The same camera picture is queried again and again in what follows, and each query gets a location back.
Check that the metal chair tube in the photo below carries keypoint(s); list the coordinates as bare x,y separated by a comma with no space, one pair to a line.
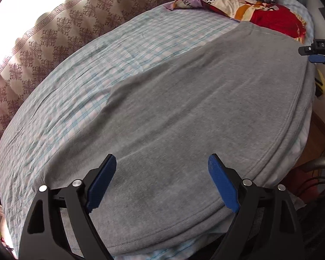
321,162

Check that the plaid bed sheet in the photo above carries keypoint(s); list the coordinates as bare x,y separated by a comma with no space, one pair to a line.
97,73

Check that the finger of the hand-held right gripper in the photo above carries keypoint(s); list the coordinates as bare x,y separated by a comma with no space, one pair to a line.
317,58
314,48

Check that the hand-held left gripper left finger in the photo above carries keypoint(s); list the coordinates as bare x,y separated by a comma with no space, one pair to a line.
101,184

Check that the colourful patchwork quilt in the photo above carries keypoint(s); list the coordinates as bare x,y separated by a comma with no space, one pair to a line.
273,19

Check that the patterned brown curtain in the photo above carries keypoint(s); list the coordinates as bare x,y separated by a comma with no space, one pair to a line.
70,32

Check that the yellow object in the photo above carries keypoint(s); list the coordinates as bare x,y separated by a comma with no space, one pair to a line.
321,82

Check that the wooden nightstand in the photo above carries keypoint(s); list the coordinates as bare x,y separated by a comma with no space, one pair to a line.
315,140

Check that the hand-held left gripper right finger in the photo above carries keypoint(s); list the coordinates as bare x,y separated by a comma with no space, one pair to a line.
223,184

